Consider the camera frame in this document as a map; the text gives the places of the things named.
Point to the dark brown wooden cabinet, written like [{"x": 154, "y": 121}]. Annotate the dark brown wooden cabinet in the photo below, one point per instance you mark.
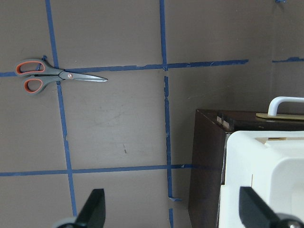
[{"x": 212, "y": 129}]

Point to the grey orange handled scissors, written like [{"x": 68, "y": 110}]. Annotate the grey orange handled scissors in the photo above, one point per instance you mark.
[{"x": 40, "y": 73}]

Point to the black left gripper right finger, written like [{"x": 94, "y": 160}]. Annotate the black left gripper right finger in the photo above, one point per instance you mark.
[{"x": 253, "y": 211}]

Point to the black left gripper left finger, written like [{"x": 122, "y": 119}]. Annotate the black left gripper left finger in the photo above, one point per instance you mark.
[{"x": 92, "y": 215}]

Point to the cream white plastic tray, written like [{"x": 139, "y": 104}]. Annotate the cream white plastic tray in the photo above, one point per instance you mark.
[{"x": 272, "y": 163}]

